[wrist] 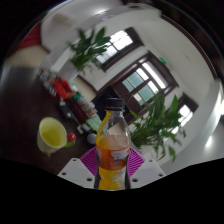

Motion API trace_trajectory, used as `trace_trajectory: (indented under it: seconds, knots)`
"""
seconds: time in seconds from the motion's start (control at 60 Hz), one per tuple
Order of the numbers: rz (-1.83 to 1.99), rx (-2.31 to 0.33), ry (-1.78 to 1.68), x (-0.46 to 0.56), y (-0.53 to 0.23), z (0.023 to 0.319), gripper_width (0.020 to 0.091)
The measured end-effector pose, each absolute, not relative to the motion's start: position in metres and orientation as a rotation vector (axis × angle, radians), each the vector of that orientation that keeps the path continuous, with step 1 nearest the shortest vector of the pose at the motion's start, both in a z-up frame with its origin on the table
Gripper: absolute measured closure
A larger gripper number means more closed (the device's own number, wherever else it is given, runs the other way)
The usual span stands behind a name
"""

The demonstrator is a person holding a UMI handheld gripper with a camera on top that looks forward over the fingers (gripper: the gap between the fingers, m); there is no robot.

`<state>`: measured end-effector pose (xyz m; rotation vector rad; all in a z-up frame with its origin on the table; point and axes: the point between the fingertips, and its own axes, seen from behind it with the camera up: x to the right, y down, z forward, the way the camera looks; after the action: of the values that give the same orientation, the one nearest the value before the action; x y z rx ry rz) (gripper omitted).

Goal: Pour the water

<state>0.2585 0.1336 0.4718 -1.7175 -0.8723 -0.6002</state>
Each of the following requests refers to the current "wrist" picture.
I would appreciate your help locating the small potted plant white pot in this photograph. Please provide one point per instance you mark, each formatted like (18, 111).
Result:
(87, 50)

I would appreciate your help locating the orange drink bottle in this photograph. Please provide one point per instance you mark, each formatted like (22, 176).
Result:
(112, 156)

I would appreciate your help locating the brown basket of snacks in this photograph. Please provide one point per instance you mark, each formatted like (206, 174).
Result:
(83, 108)

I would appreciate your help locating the large potted plant white pot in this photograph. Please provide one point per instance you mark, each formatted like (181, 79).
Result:
(156, 126)

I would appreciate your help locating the grey ball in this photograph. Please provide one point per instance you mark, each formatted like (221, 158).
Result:
(91, 138)

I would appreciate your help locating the dark wooden double door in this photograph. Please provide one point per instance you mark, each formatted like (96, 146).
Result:
(143, 83)

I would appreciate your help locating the red carpeted staircase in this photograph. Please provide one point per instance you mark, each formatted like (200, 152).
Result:
(31, 38)

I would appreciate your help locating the black chair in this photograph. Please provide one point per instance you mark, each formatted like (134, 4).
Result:
(101, 98)

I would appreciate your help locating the red and green toy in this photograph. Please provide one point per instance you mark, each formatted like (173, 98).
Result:
(71, 137)

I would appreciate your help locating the green exit sign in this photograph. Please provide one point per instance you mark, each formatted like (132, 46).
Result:
(163, 60)

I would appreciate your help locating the dark framed window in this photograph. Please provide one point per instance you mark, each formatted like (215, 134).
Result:
(120, 41)
(186, 113)

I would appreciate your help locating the colourful round stickers sheet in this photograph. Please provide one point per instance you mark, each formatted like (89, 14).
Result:
(48, 80)

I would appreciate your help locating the green book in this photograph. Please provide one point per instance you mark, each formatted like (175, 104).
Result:
(94, 122)

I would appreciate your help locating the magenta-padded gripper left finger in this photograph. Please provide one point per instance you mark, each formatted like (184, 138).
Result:
(76, 171)

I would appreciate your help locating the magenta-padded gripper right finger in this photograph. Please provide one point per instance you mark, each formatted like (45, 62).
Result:
(148, 171)

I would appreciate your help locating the pale yellow cup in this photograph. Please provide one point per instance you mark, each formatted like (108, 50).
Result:
(51, 136)

